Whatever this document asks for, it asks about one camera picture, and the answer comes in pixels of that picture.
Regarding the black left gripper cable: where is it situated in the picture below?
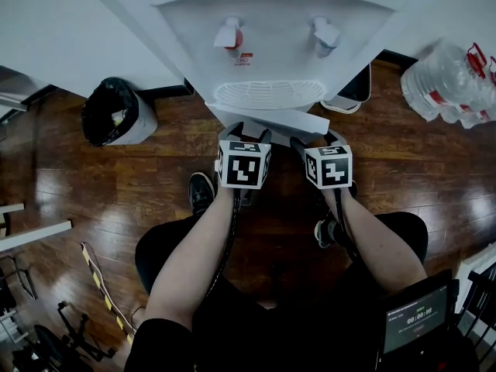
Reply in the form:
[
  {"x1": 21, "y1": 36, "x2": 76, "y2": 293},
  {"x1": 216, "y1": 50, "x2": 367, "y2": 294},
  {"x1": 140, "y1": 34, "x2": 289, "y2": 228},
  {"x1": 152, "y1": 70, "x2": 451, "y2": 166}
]
[{"x1": 203, "y1": 188, "x2": 243, "y2": 300}]

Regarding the red hot water tap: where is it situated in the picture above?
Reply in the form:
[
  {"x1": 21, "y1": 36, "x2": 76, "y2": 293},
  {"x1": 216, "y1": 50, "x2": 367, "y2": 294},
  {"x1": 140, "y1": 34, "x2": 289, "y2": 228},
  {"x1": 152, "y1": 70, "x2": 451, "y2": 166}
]
[{"x1": 213, "y1": 15, "x2": 246, "y2": 52}]

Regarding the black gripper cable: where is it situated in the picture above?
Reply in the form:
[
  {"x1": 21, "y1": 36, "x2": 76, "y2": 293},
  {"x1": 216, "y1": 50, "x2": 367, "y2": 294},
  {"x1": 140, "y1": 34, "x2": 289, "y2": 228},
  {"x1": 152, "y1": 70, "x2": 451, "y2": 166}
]
[
  {"x1": 333, "y1": 188, "x2": 362, "y2": 264},
  {"x1": 203, "y1": 188, "x2": 243, "y2": 300}
]

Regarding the metal chair frame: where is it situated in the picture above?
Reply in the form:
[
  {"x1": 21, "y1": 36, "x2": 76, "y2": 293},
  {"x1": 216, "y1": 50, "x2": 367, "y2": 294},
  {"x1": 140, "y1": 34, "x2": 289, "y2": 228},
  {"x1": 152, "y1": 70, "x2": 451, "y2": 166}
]
[{"x1": 0, "y1": 253, "x2": 39, "y2": 301}]

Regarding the white water dispenser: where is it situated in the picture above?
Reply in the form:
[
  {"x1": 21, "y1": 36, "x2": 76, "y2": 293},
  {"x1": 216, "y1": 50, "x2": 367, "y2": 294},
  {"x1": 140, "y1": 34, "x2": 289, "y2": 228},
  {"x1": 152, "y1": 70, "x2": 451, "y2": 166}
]
[{"x1": 75, "y1": 0, "x2": 446, "y2": 147}]

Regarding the black office chair base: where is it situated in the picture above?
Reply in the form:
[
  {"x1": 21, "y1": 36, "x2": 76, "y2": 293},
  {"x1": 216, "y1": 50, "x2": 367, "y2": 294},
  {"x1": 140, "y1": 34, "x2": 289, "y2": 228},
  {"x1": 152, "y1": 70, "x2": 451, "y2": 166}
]
[{"x1": 11, "y1": 300, "x2": 117, "y2": 372}]

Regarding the person's right forearm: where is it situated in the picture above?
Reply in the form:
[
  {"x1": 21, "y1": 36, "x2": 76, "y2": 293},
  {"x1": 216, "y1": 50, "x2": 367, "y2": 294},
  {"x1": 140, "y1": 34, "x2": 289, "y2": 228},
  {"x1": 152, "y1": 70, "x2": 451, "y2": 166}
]
[{"x1": 321, "y1": 186, "x2": 428, "y2": 286}]

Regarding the black tablet with timer screen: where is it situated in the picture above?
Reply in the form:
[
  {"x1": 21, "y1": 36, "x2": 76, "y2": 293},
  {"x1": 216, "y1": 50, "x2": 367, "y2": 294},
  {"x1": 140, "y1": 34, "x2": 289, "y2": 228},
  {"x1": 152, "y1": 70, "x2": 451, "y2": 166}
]
[{"x1": 377, "y1": 269, "x2": 454, "y2": 358}]

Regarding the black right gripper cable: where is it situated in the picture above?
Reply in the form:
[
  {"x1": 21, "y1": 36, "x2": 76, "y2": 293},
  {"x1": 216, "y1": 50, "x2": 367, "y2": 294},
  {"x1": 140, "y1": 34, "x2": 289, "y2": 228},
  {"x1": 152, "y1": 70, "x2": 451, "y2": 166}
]
[{"x1": 333, "y1": 188, "x2": 362, "y2": 264}]

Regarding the person's black left shoe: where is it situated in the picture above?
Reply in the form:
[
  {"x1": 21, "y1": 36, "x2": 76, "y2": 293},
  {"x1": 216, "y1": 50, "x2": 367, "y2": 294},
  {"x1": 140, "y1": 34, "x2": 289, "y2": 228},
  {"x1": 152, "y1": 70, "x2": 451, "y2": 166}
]
[{"x1": 188, "y1": 171, "x2": 216, "y2": 217}]

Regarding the yellow black striped cable cover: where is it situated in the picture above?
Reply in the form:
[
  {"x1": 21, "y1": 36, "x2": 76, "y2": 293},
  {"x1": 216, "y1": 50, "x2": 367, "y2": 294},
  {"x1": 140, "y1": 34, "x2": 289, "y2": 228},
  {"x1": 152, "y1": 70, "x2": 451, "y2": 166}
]
[{"x1": 80, "y1": 241, "x2": 136, "y2": 346}]

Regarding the person's black right shoe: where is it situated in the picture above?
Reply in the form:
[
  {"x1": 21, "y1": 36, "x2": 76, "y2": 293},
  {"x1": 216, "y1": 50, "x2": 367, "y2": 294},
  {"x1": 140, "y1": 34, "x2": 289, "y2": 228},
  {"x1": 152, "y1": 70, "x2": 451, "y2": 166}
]
[{"x1": 314, "y1": 180, "x2": 360, "y2": 250}]

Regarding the blue cold water tap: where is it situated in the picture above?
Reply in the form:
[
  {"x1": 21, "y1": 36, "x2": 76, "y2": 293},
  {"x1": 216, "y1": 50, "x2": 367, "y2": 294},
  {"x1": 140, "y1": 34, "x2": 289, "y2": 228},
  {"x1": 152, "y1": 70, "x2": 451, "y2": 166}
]
[{"x1": 308, "y1": 15, "x2": 342, "y2": 58}]

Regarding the person's black clothing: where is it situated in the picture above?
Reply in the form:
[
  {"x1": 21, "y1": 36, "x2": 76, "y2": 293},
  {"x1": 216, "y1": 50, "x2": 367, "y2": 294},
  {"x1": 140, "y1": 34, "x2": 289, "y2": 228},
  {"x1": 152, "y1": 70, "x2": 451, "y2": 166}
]
[{"x1": 123, "y1": 211, "x2": 481, "y2": 372}]

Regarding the person's left forearm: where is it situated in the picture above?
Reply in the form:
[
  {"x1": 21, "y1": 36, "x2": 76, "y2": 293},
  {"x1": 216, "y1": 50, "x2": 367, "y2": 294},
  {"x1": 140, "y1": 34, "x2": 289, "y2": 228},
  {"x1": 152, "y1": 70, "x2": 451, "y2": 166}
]
[{"x1": 143, "y1": 186, "x2": 238, "y2": 331}]

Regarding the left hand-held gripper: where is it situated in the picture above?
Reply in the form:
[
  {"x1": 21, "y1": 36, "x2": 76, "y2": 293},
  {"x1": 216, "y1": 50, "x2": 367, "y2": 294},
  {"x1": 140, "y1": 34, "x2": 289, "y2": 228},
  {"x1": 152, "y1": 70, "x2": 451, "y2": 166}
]
[{"x1": 215, "y1": 121, "x2": 273, "y2": 191}]

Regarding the white drip tray grille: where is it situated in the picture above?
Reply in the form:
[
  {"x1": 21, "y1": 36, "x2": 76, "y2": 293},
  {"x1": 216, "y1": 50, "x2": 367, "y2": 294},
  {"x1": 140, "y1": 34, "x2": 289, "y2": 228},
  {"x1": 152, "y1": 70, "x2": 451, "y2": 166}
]
[{"x1": 213, "y1": 80, "x2": 326, "y2": 112}]

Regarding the grey desk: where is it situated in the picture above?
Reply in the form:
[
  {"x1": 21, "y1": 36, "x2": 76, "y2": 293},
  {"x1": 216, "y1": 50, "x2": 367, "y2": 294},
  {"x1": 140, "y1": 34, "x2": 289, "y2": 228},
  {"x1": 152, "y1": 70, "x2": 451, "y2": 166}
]
[{"x1": 0, "y1": 64, "x2": 59, "y2": 126}]

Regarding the black folding chair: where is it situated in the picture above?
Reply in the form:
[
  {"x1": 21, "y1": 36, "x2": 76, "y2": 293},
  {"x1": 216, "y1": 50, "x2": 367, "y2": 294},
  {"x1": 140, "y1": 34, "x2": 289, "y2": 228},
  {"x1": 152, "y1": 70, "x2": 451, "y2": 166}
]
[{"x1": 456, "y1": 260, "x2": 496, "y2": 366}]

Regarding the clear water jug red handle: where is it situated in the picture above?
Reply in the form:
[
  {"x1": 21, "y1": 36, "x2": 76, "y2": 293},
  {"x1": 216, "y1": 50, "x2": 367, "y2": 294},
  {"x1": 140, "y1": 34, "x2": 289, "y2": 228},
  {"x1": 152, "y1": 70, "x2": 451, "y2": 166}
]
[
  {"x1": 441, "y1": 54, "x2": 496, "y2": 130},
  {"x1": 400, "y1": 38, "x2": 488, "y2": 124}
]

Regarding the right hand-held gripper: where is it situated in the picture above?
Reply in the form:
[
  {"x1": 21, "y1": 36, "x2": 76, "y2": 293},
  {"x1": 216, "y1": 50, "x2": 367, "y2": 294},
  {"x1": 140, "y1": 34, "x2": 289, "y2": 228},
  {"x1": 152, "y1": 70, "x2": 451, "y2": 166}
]
[{"x1": 289, "y1": 129, "x2": 354, "y2": 191}]

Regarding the grey bin with black bag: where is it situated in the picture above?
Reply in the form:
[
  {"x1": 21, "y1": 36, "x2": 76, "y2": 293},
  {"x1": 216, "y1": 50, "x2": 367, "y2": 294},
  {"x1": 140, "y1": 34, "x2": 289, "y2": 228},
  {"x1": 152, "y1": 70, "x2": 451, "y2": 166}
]
[{"x1": 81, "y1": 76, "x2": 159, "y2": 148}]

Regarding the person's black shoe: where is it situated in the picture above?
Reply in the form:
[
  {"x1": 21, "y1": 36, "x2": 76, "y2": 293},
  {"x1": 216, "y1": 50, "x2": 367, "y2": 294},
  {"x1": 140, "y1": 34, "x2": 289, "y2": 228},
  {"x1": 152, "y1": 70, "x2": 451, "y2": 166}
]
[
  {"x1": 188, "y1": 171, "x2": 216, "y2": 217},
  {"x1": 314, "y1": 180, "x2": 360, "y2": 250}
]

